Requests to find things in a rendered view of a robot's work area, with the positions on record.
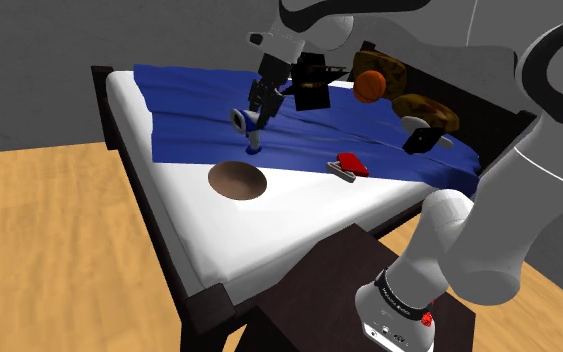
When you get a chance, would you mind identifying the brown round bowl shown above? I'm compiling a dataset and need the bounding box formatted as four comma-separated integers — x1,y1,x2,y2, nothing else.
207,160,269,202

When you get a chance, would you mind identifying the orange basketball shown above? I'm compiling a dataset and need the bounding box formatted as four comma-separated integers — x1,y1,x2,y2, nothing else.
352,69,388,105

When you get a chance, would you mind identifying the black and gold box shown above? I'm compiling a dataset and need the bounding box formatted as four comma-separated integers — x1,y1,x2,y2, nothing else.
280,51,350,113

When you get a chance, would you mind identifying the blue blanket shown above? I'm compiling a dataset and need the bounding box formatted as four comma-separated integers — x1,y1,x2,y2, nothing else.
133,63,483,189

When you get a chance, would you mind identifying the brown pillow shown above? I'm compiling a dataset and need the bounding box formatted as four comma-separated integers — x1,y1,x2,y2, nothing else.
351,50,408,102
390,93,461,135

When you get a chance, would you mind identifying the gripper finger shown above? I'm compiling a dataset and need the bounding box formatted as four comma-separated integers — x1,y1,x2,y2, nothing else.
248,79,266,116
260,86,286,132

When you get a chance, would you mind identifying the red and grey stapler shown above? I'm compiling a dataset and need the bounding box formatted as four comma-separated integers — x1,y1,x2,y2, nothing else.
325,152,371,184

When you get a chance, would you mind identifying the pale grey oval plate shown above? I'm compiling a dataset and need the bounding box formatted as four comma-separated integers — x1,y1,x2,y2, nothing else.
400,115,455,150

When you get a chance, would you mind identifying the dark bed with white mattress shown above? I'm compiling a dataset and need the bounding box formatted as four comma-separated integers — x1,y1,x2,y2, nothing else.
90,40,539,352

